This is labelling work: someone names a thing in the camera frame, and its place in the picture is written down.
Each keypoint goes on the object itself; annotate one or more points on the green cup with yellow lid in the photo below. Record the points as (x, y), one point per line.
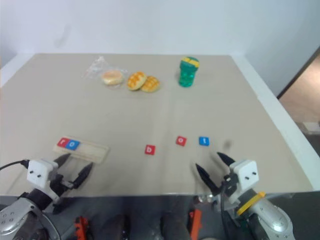
(188, 75)

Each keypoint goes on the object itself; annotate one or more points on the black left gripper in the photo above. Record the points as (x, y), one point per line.
(59, 183)

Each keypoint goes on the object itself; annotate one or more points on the red letter tile b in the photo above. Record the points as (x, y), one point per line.
(150, 150)

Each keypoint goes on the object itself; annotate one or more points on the wooden letter tray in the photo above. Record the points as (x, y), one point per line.
(92, 151)

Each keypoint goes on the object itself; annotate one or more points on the blue letter tile t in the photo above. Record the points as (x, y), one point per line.
(204, 141)

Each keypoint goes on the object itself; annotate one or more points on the pale round bun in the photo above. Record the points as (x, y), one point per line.
(112, 77)

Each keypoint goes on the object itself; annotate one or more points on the clear plastic bag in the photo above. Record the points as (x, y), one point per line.
(96, 67)

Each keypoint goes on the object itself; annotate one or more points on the blue letter tile o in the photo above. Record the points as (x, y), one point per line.
(73, 144)

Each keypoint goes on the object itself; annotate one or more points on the small grey box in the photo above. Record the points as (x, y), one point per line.
(311, 126)

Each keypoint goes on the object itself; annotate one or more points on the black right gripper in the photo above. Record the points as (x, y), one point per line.
(230, 186)

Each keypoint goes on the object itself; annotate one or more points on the golden pineapple bun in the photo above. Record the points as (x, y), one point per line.
(151, 84)
(136, 81)

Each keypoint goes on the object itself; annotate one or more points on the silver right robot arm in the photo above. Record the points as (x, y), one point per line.
(270, 220)

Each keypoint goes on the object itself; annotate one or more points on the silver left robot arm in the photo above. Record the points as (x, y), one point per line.
(15, 215)

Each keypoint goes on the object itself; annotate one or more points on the orange and black part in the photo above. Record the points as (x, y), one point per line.
(81, 227)
(196, 222)

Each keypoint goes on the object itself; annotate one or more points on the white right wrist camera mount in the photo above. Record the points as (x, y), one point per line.
(246, 175)

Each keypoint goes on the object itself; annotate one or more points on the red letter tile o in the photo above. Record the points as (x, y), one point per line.
(181, 140)

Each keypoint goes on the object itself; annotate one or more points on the red letter tile r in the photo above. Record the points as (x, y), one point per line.
(63, 142)

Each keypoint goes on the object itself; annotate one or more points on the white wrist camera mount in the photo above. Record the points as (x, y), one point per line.
(37, 172)
(246, 175)

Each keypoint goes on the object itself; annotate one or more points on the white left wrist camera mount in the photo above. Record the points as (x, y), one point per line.
(37, 172)

